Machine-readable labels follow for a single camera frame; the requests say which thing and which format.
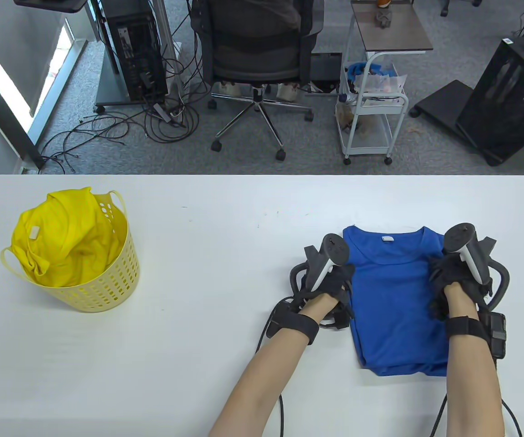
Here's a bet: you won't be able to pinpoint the person's right hand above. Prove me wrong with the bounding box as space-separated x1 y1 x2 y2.
429 256 492 319

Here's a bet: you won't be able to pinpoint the person's left hand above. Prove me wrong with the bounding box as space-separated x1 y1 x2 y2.
296 266 356 329

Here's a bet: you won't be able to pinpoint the black and white hand controller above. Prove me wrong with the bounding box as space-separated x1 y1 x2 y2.
443 223 510 310
289 234 351 305

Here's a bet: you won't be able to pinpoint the blue t-shirt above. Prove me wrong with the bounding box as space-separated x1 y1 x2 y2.
360 362 448 377
343 225 449 376

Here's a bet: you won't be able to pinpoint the yellow t-shirt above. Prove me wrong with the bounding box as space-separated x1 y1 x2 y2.
11 187 125 288

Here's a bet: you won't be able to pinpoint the person's right forearm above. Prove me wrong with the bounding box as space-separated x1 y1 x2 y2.
444 282 506 437

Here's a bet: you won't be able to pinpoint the person's left forearm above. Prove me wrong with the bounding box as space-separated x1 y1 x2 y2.
208 291 331 437

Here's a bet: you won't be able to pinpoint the white rolling cart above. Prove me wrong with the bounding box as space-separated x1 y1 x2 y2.
336 50 410 165

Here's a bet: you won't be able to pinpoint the brown fuzzy item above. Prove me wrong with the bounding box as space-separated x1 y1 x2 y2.
337 102 359 133

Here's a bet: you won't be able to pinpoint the black rolling platform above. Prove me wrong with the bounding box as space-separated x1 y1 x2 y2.
410 80 476 132

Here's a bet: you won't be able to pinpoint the black mesh computer case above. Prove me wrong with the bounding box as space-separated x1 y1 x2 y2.
455 34 524 167

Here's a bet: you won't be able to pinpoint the clear plastic bags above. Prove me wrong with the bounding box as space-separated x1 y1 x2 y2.
354 72 408 98

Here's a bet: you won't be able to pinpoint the blue cloth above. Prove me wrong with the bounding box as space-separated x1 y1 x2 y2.
345 62 383 81

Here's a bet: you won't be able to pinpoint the black box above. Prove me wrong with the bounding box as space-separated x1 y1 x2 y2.
311 52 343 83

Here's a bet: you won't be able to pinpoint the yellow perforated laundry basket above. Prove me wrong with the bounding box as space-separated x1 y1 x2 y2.
0 189 140 314

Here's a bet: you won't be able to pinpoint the brown side table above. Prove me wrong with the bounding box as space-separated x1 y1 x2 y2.
351 0 434 54

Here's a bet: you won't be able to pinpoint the grey computer trolley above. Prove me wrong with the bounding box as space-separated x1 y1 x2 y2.
93 41 185 114

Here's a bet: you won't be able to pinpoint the silver desk column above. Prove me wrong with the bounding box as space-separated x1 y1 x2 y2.
152 0 185 98

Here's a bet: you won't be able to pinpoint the black computer tower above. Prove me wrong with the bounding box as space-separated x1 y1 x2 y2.
100 0 169 102

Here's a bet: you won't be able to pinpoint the black desk top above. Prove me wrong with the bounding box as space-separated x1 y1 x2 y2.
14 0 90 13

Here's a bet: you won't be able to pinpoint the black wrist strap with module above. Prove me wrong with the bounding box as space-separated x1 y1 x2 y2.
446 312 507 360
266 310 321 346

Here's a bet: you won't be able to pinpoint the bundle of black floor cables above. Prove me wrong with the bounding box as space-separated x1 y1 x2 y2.
39 0 212 174

